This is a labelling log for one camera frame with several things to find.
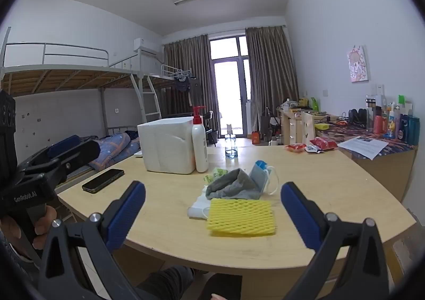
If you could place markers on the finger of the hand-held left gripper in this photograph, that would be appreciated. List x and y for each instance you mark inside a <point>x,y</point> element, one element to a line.
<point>79,155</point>
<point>64,147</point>

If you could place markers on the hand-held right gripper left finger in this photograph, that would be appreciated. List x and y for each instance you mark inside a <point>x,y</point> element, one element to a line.
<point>128,213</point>

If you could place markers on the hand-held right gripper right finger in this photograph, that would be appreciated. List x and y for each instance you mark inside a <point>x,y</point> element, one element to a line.
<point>298,213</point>

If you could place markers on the blue face mask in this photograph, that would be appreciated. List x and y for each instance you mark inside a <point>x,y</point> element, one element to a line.
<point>258,173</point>

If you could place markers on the yellow foam net sleeve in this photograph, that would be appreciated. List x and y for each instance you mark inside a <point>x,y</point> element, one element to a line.
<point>240,218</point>

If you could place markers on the grey sock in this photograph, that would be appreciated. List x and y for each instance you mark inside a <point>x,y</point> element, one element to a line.
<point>232,183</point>

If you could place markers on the white foam box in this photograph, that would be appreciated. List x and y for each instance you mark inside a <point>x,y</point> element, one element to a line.
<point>166,147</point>

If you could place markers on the green tissue packet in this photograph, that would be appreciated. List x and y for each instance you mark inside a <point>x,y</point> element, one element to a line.
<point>215,174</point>

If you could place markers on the person's left forearm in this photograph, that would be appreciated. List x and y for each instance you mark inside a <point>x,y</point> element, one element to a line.
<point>13,240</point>

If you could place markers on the yellow soft object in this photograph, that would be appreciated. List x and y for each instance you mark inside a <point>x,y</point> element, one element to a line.
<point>321,126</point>

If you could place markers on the person's left hand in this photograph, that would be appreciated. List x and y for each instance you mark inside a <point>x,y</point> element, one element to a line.
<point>44,230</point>

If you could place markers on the blue plaid quilt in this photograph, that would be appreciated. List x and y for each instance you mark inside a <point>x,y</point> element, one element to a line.
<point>113,150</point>

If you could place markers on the black smartphone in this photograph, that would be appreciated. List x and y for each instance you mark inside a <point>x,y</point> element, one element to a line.
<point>103,180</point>

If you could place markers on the dark blue garment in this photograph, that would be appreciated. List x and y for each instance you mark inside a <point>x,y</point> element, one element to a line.
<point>132,135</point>

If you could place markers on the white snack packet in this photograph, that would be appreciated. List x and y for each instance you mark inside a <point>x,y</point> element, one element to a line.
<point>313,149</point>

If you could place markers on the person's left leg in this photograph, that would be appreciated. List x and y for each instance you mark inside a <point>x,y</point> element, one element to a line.
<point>166,281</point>

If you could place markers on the person's leg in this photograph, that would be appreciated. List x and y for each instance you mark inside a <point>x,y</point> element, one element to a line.
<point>222,286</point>
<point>166,281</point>

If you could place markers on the wooden smiley face chair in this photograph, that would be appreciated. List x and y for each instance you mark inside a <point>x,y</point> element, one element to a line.
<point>307,127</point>

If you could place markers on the wooden desk with drawers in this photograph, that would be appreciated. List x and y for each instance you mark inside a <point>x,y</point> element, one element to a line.
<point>285,127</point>

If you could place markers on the clear spray bottle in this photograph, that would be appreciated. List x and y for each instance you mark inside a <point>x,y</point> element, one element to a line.
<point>231,150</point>

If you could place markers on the white paper sheet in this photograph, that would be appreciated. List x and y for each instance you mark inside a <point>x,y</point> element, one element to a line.
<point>363,147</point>

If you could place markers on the white lotion bottle red pump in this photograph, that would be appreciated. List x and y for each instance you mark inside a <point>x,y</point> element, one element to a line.
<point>199,150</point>

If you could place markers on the person's right leg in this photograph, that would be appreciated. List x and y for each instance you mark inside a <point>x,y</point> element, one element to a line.
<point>222,286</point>

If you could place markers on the green snack bag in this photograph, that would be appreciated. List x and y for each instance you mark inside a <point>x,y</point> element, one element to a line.
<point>314,104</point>

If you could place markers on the black headphones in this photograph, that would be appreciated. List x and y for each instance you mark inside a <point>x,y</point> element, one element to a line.
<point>357,116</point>

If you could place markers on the hanging dark clothes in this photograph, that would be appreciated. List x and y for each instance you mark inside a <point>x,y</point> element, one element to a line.
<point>182,85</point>

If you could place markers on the black folding chair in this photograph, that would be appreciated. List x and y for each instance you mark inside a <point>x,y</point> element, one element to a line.
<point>209,117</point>

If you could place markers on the white and yellow bottle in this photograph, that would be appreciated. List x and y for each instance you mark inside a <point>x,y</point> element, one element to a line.
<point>391,125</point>

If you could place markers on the white air conditioner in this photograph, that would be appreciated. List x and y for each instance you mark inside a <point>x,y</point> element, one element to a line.
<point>144,44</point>

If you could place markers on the dark blue bottle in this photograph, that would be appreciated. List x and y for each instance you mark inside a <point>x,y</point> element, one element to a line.
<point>403,127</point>

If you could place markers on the teal bottle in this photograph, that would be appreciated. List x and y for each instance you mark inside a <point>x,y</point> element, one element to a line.
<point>413,130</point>

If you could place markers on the brown curtain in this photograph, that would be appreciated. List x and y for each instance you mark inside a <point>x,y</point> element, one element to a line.
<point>186,61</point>
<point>269,67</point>

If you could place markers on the glass balcony door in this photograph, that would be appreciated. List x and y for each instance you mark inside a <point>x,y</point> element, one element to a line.
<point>229,87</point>

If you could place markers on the white wall socket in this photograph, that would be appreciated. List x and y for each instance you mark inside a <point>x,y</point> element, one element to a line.
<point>378,89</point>

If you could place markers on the pink cartoon wall poster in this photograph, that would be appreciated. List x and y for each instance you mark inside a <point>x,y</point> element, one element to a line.
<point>358,64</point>

